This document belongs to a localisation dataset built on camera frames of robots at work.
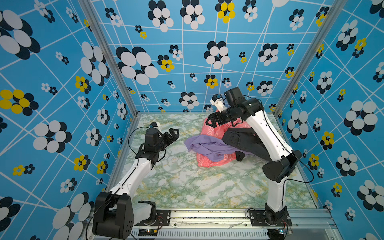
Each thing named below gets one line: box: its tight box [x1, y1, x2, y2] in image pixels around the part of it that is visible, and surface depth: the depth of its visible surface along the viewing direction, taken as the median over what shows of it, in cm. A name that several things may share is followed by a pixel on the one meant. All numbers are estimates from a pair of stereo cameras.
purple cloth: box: [183, 134, 253, 163], surface depth 95 cm
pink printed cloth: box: [196, 117, 252, 168], surface depth 93 cm
